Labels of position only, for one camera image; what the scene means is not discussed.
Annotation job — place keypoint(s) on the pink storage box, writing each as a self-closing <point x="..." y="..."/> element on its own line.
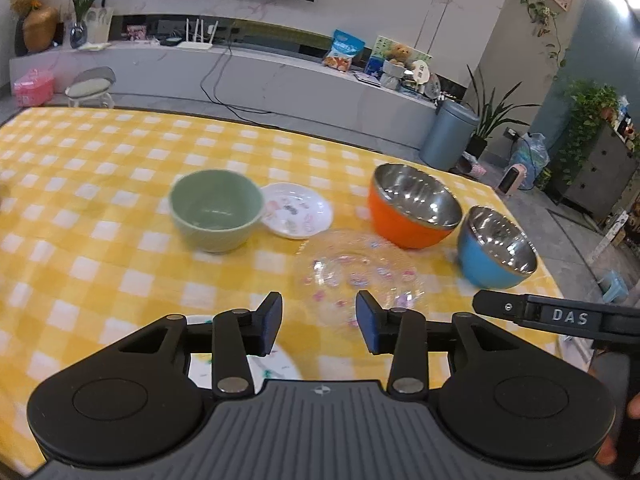
<point x="32" y="87"/>

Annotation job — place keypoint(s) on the gold vase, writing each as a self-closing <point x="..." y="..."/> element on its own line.
<point x="40" y="30"/>

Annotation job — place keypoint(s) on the tall potted plant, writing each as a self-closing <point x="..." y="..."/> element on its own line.
<point x="487" y="120"/>

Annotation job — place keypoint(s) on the grey cabinet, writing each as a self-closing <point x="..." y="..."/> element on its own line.
<point x="595" y="170"/>

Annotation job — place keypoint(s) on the black set-top box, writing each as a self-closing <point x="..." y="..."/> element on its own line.
<point x="170" y="30"/>

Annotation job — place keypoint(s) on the brown teddy bear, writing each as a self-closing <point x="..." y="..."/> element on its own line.
<point x="400" y="54"/>

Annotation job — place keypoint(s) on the white router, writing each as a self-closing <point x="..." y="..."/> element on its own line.
<point x="195" y="45"/>

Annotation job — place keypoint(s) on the black vase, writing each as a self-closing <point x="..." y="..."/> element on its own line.
<point x="20" y="40"/>

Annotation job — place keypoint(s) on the small pink box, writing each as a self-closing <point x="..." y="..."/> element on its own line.
<point x="136" y="33"/>

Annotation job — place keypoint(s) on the light blue step stool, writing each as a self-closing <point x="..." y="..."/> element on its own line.
<point x="614" y="285"/>

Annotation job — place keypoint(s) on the small white printed plate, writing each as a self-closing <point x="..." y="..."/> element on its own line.
<point x="295" y="215"/>

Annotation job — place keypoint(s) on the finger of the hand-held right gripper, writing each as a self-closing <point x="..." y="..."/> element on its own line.
<point x="500" y="306"/>

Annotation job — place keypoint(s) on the small pink heater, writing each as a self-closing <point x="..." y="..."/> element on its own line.
<point x="515" y="180"/>

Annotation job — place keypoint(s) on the grey-blue trash bin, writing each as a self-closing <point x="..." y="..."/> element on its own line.
<point x="447" y="135"/>

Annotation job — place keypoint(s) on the orange steel bowl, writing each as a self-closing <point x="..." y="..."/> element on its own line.
<point x="395" y="225"/>

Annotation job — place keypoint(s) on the round grey stool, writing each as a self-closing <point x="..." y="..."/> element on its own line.
<point x="90" y="87"/>

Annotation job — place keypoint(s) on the large white printed plate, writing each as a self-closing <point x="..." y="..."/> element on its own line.
<point x="280" y="365"/>

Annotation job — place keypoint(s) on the long white tv console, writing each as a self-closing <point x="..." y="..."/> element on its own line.
<point x="300" y="85"/>

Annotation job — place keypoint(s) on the clear glass printed plate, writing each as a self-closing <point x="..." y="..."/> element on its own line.
<point x="340" y="265"/>

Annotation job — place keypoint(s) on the wall outlet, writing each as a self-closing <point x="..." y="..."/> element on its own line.
<point x="512" y="134"/>

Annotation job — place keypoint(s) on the green ceramic bowl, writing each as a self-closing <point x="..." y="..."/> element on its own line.
<point x="215" y="235"/>

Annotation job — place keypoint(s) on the blue snack bag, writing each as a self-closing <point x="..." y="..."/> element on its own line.
<point x="342" y="50"/>

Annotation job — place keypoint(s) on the white round fan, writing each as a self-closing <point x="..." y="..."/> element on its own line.
<point x="420" y="71"/>

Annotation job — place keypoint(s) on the leafy plant in glass vase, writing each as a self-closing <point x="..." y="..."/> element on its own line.
<point x="78" y="35"/>

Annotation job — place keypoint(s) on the trailing wall vine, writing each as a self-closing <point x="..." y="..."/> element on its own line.
<point x="545" y="15"/>

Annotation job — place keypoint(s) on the blue plastic bag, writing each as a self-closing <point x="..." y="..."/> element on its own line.
<point x="535" y="155"/>

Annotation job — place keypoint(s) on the white patterned box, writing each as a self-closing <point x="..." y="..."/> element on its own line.
<point x="99" y="25"/>

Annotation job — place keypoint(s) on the bushy ivy plant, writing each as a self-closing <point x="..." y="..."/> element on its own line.
<point x="590" y="105"/>

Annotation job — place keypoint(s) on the blue steel bowl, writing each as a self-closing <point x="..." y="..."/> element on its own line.
<point x="480" y="265"/>

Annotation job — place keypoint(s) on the white papers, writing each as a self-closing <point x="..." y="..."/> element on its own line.
<point x="95" y="46"/>

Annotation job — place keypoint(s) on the green picture card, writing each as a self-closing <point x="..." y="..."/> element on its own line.
<point x="382" y="47"/>

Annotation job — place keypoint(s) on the grey wrapped pot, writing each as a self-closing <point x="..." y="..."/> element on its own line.
<point x="394" y="76"/>

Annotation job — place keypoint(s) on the person's right hand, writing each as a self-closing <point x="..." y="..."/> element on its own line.
<point x="607" y="452"/>

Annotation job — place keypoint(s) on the pink patterned bag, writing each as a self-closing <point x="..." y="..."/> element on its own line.
<point x="472" y="165"/>

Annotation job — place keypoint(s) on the small blue box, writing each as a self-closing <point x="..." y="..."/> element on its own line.
<point x="374" y="67"/>

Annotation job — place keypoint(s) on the yellow checkered tablecloth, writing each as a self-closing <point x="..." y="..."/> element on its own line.
<point x="100" y="240"/>

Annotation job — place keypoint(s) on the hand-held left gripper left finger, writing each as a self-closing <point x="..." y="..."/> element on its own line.
<point x="270" y="322"/>

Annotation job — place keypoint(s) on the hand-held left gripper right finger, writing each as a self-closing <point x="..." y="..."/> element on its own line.
<point x="367" y="322"/>

